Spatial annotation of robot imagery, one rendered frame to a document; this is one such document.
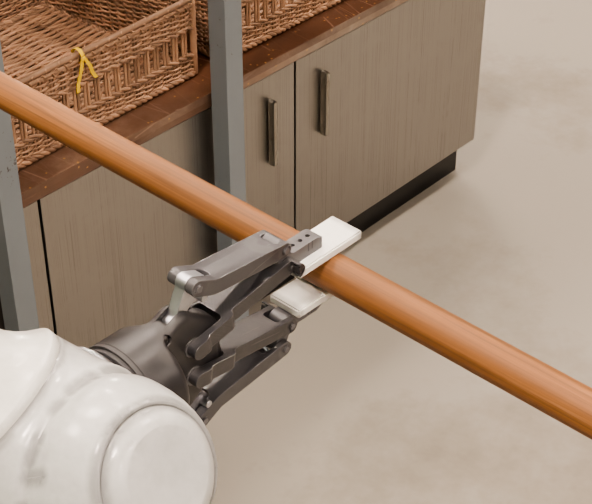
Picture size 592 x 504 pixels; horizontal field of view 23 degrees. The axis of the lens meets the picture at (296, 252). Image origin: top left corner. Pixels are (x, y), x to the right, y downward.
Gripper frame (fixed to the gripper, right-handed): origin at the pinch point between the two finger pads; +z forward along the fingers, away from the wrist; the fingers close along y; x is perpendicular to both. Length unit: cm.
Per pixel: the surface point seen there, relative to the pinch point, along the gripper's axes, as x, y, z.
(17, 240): -95, 65, 38
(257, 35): -106, 59, 103
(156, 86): -106, 59, 78
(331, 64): -101, 69, 118
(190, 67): -106, 59, 87
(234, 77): -95, 56, 86
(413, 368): -69, 119, 107
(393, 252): -96, 119, 133
